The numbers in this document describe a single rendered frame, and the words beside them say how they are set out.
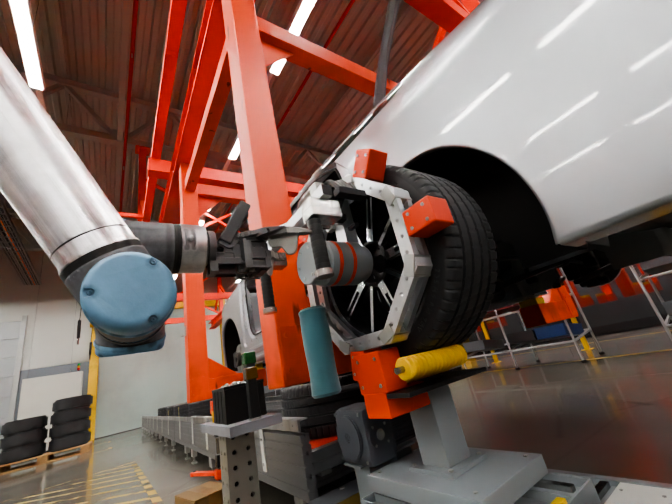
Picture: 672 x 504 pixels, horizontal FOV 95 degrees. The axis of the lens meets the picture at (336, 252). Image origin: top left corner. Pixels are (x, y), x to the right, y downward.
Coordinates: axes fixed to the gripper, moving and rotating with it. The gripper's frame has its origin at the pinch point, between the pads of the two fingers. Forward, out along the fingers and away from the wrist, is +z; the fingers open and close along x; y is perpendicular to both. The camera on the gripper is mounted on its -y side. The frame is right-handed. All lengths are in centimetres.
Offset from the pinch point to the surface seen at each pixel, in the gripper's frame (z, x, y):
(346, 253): 21.7, -9.9, -2.7
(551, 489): 55, 5, 66
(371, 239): 36.7, -13.3, -9.9
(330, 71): 92, -63, -179
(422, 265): 28.2, 9.9, 9.2
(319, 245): 4.9, 1.6, 0.9
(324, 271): 4.6, 1.8, 7.5
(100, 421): -76, -1304, 17
